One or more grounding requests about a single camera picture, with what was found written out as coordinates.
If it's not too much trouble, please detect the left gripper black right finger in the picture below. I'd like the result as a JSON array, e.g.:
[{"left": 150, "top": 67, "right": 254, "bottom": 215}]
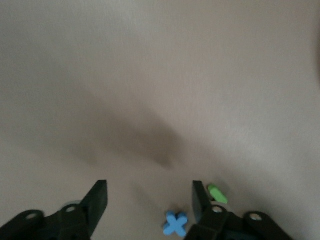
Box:
[{"left": 183, "top": 180, "right": 295, "bottom": 240}]

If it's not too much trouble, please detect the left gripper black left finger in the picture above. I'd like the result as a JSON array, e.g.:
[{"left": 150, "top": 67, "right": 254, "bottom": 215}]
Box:
[{"left": 0, "top": 179, "right": 109, "bottom": 240}]

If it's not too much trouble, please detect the green foam letter n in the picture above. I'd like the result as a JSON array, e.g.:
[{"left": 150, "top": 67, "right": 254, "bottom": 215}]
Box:
[{"left": 207, "top": 183, "right": 229, "bottom": 205}]

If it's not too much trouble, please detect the blue foam letter x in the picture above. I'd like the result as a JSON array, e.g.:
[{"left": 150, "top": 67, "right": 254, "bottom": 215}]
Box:
[{"left": 162, "top": 210, "right": 190, "bottom": 238}]

